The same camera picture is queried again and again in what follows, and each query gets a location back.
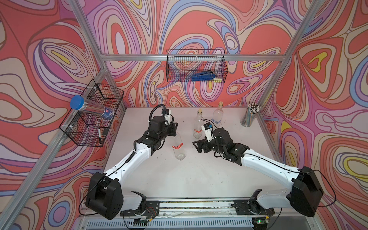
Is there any clear bottle blue label cork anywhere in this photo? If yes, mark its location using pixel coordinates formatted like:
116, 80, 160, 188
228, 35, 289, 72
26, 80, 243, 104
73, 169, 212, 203
211, 101, 223, 127

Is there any clear bottle red label cork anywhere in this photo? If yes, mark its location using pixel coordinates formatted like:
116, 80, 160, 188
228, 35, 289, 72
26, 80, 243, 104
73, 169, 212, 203
193, 109, 203, 139

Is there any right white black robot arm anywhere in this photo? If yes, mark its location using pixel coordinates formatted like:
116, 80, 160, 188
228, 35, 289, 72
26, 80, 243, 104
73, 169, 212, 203
192, 128, 324, 217

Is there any black marker in basket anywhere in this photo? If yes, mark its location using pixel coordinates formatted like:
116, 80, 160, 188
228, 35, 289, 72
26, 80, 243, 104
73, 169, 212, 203
98, 129, 102, 144

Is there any clear tube with blue cap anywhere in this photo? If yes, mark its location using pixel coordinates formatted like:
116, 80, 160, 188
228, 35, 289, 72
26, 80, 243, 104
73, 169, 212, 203
70, 95, 114, 120

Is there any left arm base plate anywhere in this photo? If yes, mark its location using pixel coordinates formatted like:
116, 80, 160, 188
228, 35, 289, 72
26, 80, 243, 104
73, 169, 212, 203
120, 200, 160, 218

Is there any red bottle label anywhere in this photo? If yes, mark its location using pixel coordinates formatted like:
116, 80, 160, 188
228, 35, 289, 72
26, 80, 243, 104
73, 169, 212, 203
172, 143, 183, 150

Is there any black wire basket back wall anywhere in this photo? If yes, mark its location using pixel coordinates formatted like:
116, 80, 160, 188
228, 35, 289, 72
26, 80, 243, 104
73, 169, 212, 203
166, 48, 228, 83

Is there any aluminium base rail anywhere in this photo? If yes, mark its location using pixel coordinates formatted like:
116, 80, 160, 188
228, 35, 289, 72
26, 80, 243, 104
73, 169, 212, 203
83, 197, 311, 219

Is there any metal cup with pencils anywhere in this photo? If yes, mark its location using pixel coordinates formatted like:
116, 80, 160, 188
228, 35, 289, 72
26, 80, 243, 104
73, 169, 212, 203
241, 103, 260, 127

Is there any black wire basket wall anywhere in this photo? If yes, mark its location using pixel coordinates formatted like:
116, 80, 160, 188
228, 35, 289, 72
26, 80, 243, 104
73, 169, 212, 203
59, 80, 124, 147
166, 48, 228, 83

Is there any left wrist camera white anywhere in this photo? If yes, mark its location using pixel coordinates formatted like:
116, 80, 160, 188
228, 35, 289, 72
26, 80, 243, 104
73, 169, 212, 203
162, 108, 173, 124

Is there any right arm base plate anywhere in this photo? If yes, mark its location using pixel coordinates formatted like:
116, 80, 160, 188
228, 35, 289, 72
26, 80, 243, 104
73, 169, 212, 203
231, 199, 275, 216

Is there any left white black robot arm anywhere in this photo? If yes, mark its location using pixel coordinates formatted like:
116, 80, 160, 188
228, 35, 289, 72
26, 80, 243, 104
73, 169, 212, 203
85, 114, 178, 220

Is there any black wire basket left wall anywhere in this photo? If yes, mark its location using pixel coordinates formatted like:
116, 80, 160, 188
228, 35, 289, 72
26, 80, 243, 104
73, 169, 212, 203
59, 80, 124, 147

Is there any clear bottle with black cap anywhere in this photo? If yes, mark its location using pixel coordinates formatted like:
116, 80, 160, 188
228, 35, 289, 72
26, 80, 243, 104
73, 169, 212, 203
172, 132, 186, 161

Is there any blue tool in basket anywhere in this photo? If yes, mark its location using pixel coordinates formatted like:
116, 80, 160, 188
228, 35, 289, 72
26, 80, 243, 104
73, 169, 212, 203
191, 71, 216, 81

